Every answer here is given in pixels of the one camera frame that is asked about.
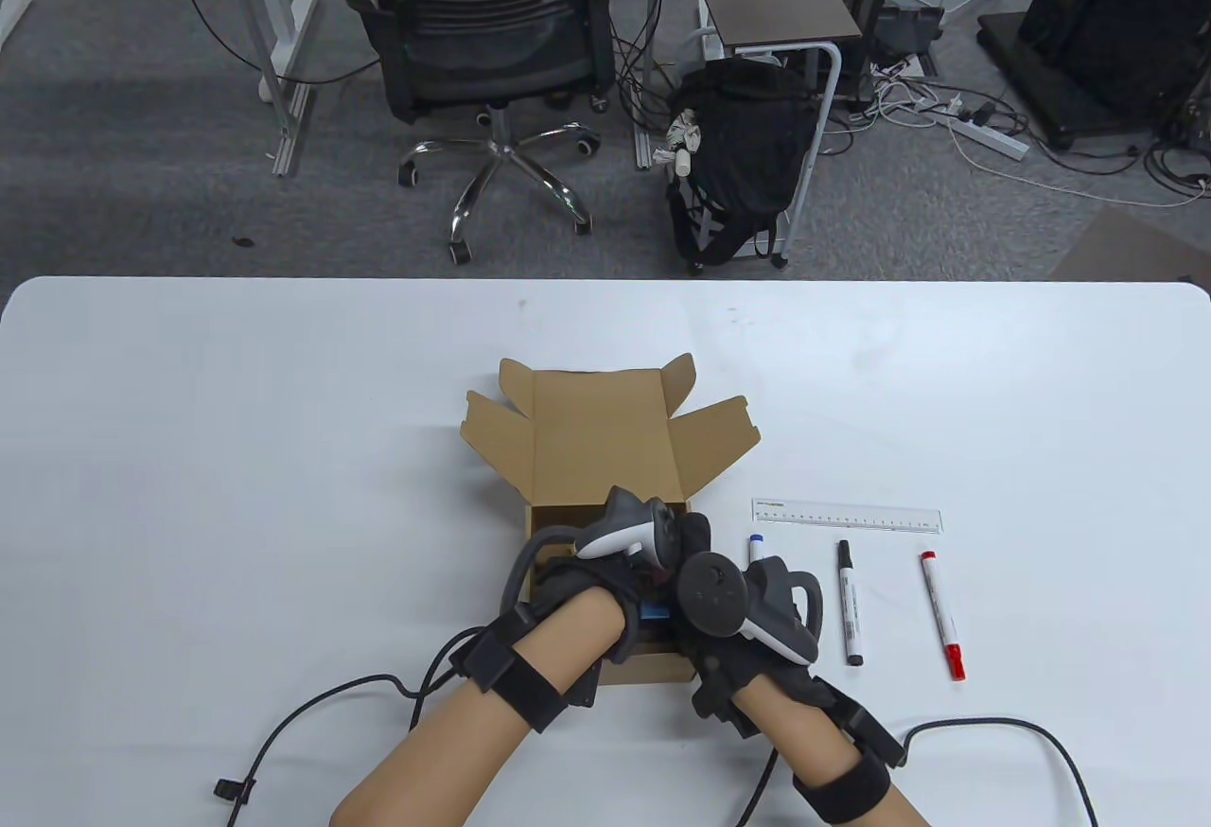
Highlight person's right hand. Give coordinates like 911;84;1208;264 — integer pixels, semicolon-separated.
667;510;824;726

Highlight person's left hand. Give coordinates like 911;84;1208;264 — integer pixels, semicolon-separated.
539;554;677;669

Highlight brown cardboard mailer box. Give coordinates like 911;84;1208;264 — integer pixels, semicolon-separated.
461;352;763;686

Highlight black whiteboard marker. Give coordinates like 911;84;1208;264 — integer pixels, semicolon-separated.
835;538;866;667

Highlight clear plastic ruler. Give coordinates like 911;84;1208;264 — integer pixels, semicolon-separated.
752;499;943;535

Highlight red whiteboard marker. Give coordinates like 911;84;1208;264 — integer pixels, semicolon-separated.
920;550;968;681

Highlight person's left forearm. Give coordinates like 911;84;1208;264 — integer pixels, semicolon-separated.
331;586;627;827

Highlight person's right forearm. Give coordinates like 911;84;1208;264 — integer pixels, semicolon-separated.
733;676;933;827

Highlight black mesh office chair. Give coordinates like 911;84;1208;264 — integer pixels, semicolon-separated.
334;0;625;265

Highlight grey left hand controller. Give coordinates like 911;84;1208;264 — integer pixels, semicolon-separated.
501;484;677;620

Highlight grey hand controller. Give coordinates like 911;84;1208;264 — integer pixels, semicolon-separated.
501;484;677;620
676;551;824;667

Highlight grey right hand controller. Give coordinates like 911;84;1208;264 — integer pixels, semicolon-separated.
676;551;824;667

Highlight white backpack charm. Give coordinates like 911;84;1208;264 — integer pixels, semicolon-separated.
662;108;703;177

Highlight black backpack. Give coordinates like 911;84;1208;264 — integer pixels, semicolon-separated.
665;61;822;274

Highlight white slim desk leg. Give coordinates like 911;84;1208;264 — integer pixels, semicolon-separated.
632;0;665;170

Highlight white power strip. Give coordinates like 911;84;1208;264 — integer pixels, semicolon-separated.
949;113;1030;163

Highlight flat brown cardboard sheet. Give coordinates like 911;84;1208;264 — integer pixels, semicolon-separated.
1052;205;1211;284

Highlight black monitor stand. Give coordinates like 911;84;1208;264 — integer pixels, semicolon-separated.
977;0;1211;151

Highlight black right wrist strap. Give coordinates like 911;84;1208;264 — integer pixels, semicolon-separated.
793;685;904;827

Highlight black right glove cable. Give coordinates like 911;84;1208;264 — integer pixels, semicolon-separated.
738;718;1098;827

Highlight black glove cable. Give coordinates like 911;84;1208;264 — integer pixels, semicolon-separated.
738;718;1098;827
213;628;493;827

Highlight black left glove cable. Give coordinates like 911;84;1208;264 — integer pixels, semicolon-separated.
213;628;493;827

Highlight tangle of floor cables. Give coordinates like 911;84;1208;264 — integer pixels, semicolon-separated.
833;51;1211;208

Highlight white desk leg frame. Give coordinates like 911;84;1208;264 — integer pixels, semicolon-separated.
199;0;319;177

